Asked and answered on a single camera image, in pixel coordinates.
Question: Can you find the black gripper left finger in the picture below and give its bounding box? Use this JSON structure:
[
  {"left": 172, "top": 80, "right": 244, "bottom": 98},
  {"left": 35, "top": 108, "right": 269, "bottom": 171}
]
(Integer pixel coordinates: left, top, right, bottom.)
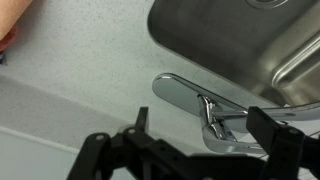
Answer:
[{"left": 66, "top": 106, "right": 201, "bottom": 180}]

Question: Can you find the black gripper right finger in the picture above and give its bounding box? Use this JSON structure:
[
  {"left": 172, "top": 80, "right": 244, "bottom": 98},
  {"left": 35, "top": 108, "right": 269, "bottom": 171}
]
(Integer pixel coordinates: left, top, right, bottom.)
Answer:
[{"left": 245, "top": 105, "right": 320, "bottom": 180}]

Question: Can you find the chrome tap faucet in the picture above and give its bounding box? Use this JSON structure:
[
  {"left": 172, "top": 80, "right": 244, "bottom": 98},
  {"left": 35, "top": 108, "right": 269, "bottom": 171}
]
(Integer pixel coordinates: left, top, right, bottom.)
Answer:
[{"left": 152, "top": 73, "right": 320, "bottom": 156}]

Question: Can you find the stainless steel sink basin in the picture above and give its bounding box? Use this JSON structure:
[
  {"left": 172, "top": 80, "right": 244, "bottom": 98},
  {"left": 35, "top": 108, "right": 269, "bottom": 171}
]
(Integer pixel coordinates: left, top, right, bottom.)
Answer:
[{"left": 147, "top": 0, "right": 320, "bottom": 108}]

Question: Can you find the red cloth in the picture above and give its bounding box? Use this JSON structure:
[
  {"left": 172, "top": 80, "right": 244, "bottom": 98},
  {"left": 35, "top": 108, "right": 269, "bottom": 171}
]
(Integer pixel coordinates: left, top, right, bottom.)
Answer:
[{"left": 0, "top": 24, "right": 18, "bottom": 53}]

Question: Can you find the orange cloth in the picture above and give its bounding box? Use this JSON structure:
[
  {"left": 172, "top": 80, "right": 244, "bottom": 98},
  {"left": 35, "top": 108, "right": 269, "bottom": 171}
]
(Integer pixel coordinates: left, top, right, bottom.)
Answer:
[{"left": 0, "top": 0, "right": 34, "bottom": 42}]

